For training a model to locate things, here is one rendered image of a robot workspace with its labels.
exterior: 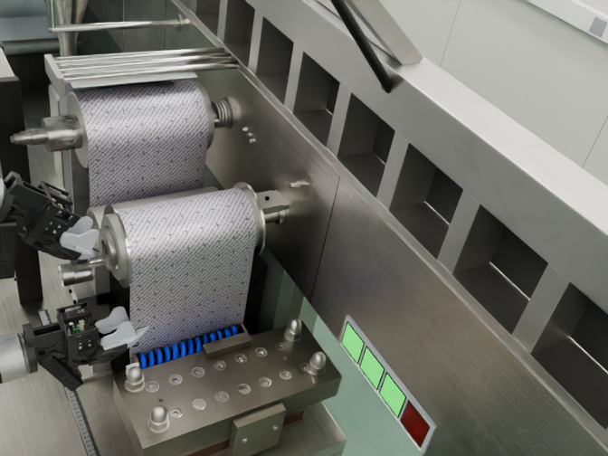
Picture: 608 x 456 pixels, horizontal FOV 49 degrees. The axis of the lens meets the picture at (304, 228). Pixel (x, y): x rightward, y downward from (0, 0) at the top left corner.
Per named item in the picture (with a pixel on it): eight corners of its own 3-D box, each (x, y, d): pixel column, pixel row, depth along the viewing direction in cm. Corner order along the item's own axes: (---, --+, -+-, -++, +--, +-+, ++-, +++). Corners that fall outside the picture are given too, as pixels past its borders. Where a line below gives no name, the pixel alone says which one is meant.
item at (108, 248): (110, 244, 109) (111, 279, 114) (122, 242, 110) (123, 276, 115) (97, 219, 114) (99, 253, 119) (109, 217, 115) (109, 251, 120)
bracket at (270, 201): (250, 200, 128) (251, 192, 127) (276, 194, 131) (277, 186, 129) (261, 215, 125) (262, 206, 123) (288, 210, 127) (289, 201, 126)
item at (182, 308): (129, 356, 125) (129, 286, 114) (242, 324, 137) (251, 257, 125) (130, 359, 125) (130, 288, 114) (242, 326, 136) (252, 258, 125)
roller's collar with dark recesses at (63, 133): (42, 141, 127) (39, 111, 123) (74, 137, 130) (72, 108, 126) (51, 158, 123) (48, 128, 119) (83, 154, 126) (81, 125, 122)
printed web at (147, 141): (77, 273, 157) (65, 77, 126) (172, 252, 168) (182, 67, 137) (130, 397, 132) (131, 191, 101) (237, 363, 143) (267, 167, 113)
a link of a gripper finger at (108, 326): (147, 306, 119) (96, 320, 115) (147, 328, 123) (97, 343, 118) (141, 295, 121) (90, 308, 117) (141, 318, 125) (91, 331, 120)
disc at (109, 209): (104, 252, 124) (101, 188, 115) (107, 252, 124) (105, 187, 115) (129, 305, 115) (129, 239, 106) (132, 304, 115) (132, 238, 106)
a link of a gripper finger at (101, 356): (129, 349, 117) (78, 364, 112) (129, 356, 117) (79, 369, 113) (121, 330, 120) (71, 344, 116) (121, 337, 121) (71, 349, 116)
